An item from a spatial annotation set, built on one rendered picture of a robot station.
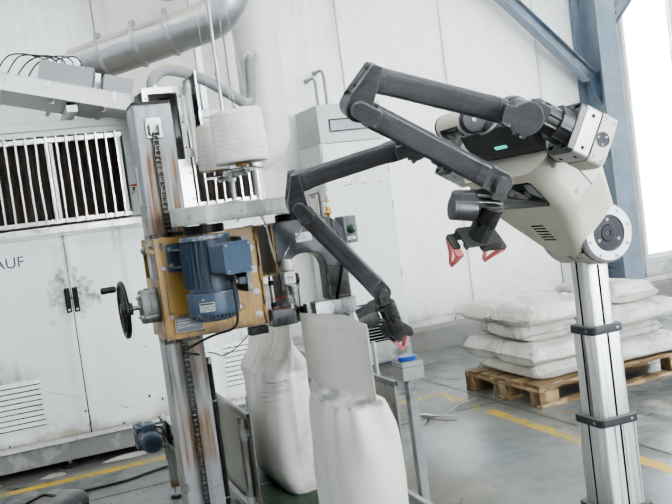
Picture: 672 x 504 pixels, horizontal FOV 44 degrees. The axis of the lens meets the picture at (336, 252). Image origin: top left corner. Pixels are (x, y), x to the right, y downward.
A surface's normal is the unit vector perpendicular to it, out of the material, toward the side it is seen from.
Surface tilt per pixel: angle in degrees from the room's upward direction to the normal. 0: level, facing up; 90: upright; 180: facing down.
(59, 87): 90
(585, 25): 90
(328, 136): 90
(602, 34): 90
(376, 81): 107
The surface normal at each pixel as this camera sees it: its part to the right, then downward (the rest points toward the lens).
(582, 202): 0.66, 0.37
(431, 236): 0.37, 0.00
